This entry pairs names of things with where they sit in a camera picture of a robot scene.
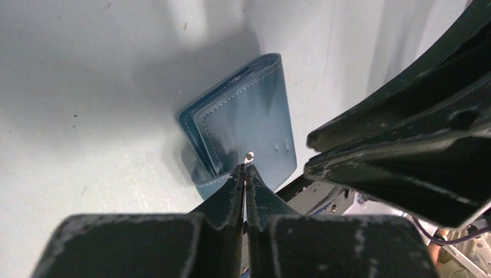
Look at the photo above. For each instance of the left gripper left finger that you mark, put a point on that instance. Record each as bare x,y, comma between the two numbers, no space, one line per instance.
205,242

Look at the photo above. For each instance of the person in background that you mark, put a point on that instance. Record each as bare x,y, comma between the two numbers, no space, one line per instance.
466,259

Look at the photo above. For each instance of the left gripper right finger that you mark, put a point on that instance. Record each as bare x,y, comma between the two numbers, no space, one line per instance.
284,243

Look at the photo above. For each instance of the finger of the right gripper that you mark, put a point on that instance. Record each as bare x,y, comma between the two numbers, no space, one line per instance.
435,166
457,59

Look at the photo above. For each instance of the blue card holder wallet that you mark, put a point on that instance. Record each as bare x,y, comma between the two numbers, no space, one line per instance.
243,119

